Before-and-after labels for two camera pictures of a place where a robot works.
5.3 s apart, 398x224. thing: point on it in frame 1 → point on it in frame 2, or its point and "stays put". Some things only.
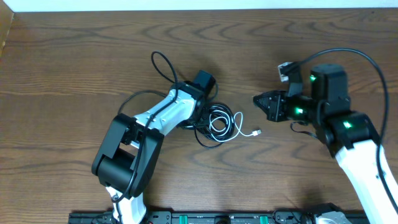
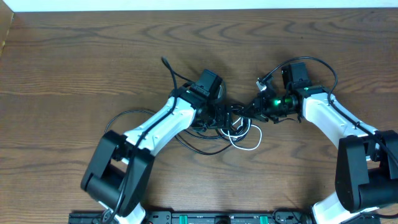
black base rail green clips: (278, 217) stays put
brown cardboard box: (6, 17) stays put
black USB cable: (214, 125) → (179, 136)
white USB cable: (255, 132) → (244, 134)
